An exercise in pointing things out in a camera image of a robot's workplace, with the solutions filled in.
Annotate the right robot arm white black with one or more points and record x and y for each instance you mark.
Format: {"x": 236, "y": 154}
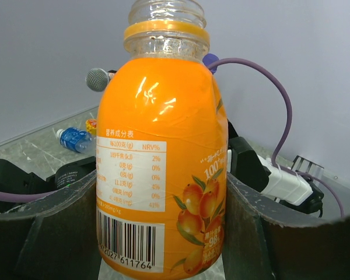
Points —
{"x": 16, "y": 182}

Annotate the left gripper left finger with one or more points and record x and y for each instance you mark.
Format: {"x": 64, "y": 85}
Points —
{"x": 53, "y": 237}

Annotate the glitter pink microphone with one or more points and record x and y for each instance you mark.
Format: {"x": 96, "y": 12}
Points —
{"x": 97, "y": 79}

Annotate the purple microphone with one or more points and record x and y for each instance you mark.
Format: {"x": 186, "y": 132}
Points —
{"x": 210, "y": 59}

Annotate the orange bottle with barcode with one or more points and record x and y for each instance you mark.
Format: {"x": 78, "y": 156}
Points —
{"x": 161, "y": 157}

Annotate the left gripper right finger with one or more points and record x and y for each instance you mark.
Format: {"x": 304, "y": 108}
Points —
{"x": 266, "y": 240}

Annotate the small yellow toy piece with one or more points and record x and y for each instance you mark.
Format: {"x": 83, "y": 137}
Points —
{"x": 91, "y": 126}

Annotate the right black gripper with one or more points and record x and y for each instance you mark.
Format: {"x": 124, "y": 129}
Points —
{"x": 245, "y": 164}

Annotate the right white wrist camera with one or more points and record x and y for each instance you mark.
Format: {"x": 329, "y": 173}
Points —
{"x": 291, "y": 188}

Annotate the blue label water bottle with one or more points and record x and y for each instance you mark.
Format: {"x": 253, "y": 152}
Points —
{"x": 77, "y": 140}

